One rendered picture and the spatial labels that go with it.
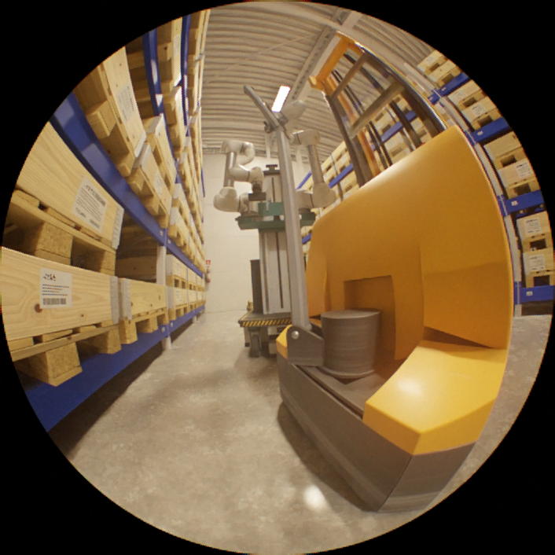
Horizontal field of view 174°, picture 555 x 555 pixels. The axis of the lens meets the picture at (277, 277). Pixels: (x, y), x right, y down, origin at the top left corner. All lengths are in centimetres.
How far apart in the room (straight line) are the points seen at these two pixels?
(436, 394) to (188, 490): 60
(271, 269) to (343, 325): 130
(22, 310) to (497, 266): 92
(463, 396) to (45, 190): 95
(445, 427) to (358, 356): 28
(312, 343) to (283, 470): 40
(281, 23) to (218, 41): 191
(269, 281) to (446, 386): 150
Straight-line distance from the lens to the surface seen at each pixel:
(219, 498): 59
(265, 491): 58
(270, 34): 753
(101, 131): 98
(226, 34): 756
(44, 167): 67
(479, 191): 43
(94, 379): 91
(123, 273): 225
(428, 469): 37
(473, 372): 35
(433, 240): 42
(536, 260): 247
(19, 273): 59
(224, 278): 594
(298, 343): 52
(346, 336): 45
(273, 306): 166
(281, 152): 71
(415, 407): 31
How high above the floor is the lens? 51
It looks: 4 degrees up
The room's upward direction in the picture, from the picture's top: 4 degrees counter-clockwise
